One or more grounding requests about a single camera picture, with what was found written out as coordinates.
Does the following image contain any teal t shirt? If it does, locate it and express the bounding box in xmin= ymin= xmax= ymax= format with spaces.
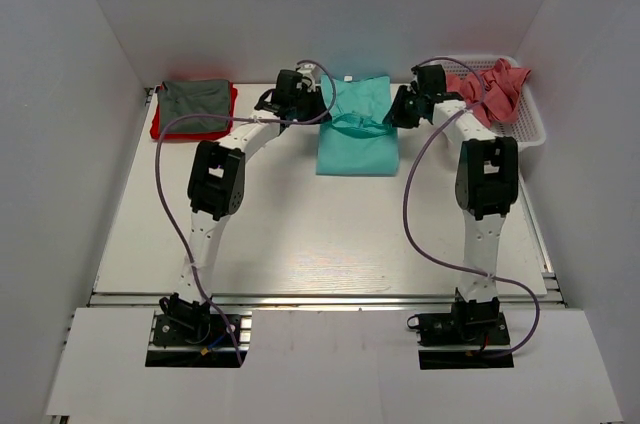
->
xmin=316 ymin=76 xmax=399 ymax=177

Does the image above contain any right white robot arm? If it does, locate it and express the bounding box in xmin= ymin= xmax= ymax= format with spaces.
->
xmin=385 ymin=59 xmax=518 ymax=346

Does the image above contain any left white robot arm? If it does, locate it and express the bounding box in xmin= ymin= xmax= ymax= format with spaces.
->
xmin=154 ymin=60 xmax=337 ymax=344

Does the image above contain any folded red t shirt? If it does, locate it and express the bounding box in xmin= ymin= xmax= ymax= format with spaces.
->
xmin=148 ymin=84 xmax=238 ymax=141

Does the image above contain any crumpled pink t shirt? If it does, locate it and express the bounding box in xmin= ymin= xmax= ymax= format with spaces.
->
xmin=446 ymin=58 xmax=531 ymax=127

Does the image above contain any folded grey t shirt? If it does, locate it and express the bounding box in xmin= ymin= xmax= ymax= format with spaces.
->
xmin=158 ymin=79 xmax=231 ymax=132

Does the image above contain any white plastic basket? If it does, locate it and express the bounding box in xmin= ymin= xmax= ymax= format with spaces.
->
xmin=434 ymin=55 xmax=546 ymax=150

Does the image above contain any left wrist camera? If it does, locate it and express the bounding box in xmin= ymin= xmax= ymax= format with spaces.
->
xmin=296 ymin=62 xmax=322 ymax=93

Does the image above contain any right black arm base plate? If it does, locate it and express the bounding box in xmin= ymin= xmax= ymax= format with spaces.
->
xmin=406 ymin=312 xmax=514 ymax=371

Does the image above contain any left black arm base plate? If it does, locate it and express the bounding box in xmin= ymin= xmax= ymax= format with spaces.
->
xmin=145 ymin=294 xmax=249 ymax=369

